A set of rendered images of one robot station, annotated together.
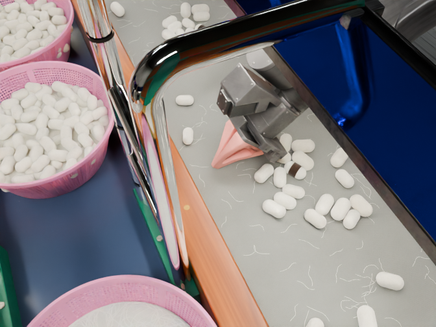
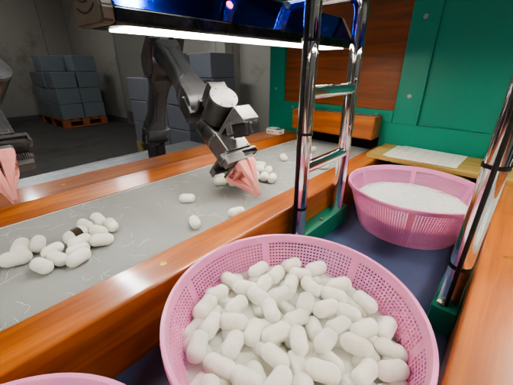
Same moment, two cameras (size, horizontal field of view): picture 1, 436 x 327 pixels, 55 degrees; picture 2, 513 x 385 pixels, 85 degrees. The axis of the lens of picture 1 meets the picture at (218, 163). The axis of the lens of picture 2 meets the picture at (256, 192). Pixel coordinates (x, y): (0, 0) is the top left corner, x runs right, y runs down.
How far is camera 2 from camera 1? 81 cm
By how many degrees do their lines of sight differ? 82
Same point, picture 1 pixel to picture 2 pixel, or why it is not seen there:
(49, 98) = (234, 334)
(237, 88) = (250, 112)
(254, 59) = (230, 102)
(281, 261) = not seen: hidden behind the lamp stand
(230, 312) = not seen: hidden behind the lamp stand
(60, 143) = (291, 304)
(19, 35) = not seen: outside the picture
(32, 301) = (425, 283)
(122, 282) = (369, 199)
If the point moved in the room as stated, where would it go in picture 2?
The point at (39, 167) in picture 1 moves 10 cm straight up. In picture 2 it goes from (339, 289) to (350, 219)
